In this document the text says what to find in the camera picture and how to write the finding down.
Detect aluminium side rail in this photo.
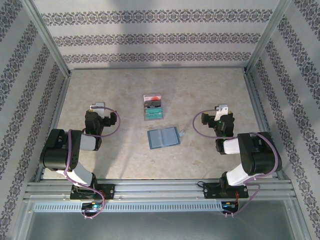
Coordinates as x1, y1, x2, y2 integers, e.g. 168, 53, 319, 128
243, 69, 286, 180
33, 71, 73, 182

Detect teal card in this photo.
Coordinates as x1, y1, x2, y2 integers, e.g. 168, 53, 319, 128
144, 107, 164, 121

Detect aluminium back rail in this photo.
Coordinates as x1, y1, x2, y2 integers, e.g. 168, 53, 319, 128
67, 65, 248, 72

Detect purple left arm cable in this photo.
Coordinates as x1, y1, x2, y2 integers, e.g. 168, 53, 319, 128
63, 106, 121, 221

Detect aluminium frame post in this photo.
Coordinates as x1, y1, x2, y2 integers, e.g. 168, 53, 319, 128
21, 0, 72, 78
244, 0, 292, 73

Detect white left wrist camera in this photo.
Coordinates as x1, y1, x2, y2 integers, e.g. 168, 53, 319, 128
89, 101, 106, 118

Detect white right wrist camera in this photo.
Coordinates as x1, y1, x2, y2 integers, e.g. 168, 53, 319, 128
214, 103, 230, 121

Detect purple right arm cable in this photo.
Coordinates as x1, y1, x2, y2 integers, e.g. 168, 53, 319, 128
192, 107, 280, 218

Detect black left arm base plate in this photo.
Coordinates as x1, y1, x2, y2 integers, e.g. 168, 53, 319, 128
69, 183, 116, 201

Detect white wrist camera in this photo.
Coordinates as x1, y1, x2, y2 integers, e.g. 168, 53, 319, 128
214, 103, 230, 121
89, 101, 106, 118

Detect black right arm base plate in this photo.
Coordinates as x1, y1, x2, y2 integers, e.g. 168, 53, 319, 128
202, 182, 250, 200

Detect blue card holder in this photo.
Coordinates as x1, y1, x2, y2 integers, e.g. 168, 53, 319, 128
146, 126, 186, 150

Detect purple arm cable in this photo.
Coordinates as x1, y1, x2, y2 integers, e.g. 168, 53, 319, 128
63, 106, 121, 221
192, 107, 280, 218

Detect aluminium mounting rail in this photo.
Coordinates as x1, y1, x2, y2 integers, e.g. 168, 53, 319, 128
23, 178, 293, 201

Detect clear acrylic card box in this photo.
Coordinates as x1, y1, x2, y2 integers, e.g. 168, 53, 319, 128
142, 94, 165, 122

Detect perforated metal cable duct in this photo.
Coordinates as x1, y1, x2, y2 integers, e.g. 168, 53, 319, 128
33, 201, 241, 213

